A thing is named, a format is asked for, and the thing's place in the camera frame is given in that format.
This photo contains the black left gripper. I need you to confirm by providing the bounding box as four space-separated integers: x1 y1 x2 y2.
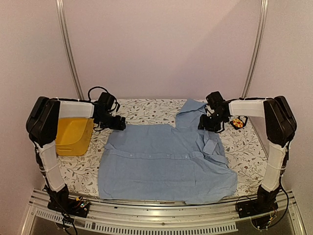
97 112 126 131

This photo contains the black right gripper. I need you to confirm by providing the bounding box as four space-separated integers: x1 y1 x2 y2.
199 111 228 132

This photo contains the yellow orange plush flower brooch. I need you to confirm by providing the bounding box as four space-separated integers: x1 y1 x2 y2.
232 118 244 129

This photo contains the light blue shirt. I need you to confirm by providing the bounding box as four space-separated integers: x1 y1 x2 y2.
97 99 237 205

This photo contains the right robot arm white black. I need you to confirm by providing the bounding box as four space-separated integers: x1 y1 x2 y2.
198 92 297 213

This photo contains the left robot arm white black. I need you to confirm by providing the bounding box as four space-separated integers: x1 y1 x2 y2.
26 92 126 217

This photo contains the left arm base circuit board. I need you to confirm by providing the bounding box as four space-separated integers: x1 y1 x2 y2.
47 197 90 218

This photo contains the black display box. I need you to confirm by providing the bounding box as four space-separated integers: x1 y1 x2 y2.
229 116 248 130

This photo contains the floral white tablecloth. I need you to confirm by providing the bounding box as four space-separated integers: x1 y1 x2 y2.
57 99 268 198

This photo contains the yellow plastic basket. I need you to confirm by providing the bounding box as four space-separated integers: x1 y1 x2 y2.
55 118 94 156

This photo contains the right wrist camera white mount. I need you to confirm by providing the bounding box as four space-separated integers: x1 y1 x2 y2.
205 102 215 117

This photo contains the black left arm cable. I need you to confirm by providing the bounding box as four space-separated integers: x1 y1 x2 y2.
87 85 115 102

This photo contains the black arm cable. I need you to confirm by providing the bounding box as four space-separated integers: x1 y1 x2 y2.
87 85 115 102
268 141 289 228

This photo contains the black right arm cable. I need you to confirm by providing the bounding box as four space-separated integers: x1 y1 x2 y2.
268 141 289 228

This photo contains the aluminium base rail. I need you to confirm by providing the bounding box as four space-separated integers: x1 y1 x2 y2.
21 189 308 235

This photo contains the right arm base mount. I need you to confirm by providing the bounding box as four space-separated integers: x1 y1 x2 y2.
235 192 278 230

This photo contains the left aluminium frame post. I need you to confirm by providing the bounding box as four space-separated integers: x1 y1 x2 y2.
55 0 84 99

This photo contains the aluminium frame post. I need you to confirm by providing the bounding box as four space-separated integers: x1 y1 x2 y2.
55 0 84 99
241 0 268 98

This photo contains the right aluminium frame post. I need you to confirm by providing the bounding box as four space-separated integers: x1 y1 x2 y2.
241 0 268 98

